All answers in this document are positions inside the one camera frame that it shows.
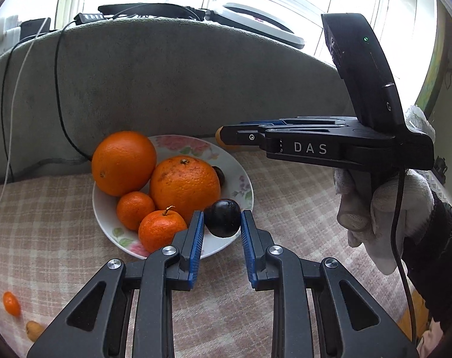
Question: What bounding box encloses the white power strip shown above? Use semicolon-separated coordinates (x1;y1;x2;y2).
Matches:
0;15;21;51

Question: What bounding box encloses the person's right forearm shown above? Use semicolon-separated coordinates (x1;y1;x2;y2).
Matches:
401;194;452;329

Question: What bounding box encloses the orange cloth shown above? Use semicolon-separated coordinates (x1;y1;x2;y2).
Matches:
397;291;430;340

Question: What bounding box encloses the small tangerine with stem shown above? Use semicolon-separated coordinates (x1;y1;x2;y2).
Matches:
138;206;188;254

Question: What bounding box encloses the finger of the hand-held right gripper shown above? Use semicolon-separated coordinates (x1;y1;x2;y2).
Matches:
219;124;268;153
241;117;348;127

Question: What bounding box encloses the white floral plate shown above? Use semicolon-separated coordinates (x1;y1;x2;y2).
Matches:
92;135;254;260

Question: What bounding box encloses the grey cushion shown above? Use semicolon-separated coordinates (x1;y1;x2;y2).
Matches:
0;17;361;185

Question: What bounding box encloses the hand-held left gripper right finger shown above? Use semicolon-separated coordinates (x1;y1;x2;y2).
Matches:
241;211;420;358

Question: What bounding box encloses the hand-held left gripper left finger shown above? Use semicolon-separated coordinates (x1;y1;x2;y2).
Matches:
27;211;205;358

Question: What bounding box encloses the black adapter box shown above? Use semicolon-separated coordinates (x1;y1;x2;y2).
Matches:
19;18;51;41

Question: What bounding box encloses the white flat device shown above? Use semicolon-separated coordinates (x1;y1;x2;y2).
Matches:
205;2;307;49

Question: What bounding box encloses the black flat device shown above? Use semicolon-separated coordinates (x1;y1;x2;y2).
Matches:
98;3;208;21

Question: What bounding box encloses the tiny orange kumquat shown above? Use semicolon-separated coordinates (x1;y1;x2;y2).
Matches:
2;291;21;317

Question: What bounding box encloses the black usb hub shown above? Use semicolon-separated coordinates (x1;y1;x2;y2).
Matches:
74;12;104;23

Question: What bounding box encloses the thin white cable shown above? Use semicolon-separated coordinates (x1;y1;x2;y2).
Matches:
0;17;51;228

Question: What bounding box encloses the large brown-spotted orange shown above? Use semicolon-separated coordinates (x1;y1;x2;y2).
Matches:
149;155;221;226

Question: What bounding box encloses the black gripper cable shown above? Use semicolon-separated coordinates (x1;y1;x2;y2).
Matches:
391;168;417;345

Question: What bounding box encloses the large smooth orange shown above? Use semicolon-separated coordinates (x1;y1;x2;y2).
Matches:
91;130;157;197

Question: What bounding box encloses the pink plaid blanket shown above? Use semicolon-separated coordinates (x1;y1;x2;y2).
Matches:
0;138;435;358

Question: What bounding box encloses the person's right hand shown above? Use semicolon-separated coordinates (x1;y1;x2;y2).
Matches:
332;105;436;274

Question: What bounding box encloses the small tan fruit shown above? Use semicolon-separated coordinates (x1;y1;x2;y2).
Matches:
26;321;46;342

